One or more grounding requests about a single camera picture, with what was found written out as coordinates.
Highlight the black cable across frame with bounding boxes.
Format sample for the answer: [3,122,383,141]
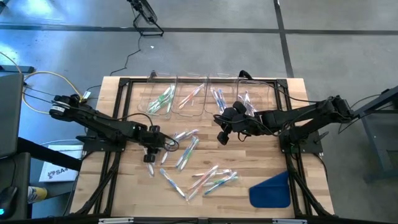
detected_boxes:
[238,70,326,105]

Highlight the yellow cable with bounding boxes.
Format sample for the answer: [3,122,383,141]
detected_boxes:
[0,51,83,114]

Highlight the white printed box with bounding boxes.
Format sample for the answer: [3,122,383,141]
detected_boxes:
[39,144,84,183]

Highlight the yellow labelled can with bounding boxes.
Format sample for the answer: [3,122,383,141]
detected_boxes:
[27,185,48,203]

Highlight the clear plastic bin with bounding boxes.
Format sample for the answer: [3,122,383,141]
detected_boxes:
[203,73,239,121]
[172,72,208,119]
[137,70,178,121]
[236,74,271,124]

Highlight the black floor power cable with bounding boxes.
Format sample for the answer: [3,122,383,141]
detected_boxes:
[108,34,142,77]

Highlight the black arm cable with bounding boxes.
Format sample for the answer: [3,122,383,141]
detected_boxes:
[118,111,180,153]
[351,93,385,110]

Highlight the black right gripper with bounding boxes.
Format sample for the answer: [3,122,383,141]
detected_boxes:
[214,101,261,146]

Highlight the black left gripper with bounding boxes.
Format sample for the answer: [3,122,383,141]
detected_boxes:
[138,124,172,163]

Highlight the black metal side stand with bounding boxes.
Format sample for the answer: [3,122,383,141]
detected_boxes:
[351,85,398,184]

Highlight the black flat bar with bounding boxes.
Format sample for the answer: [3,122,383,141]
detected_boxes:
[0,64,35,74]

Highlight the white mounting bracket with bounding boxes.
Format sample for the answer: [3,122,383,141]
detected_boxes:
[98,217,134,224]
[272,218,307,224]

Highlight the black computer mouse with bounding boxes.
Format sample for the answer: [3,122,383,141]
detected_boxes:
[0,185,18,218]

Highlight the grey laptop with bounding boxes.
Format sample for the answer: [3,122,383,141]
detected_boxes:
[0,73,25,158]

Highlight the black side desk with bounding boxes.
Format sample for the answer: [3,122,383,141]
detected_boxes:
[0,136,83,220]

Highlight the blue cloth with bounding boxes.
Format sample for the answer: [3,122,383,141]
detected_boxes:
[248,170,292,208]

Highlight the black aluminium table frame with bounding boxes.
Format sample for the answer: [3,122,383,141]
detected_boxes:
[70,76,335,218]

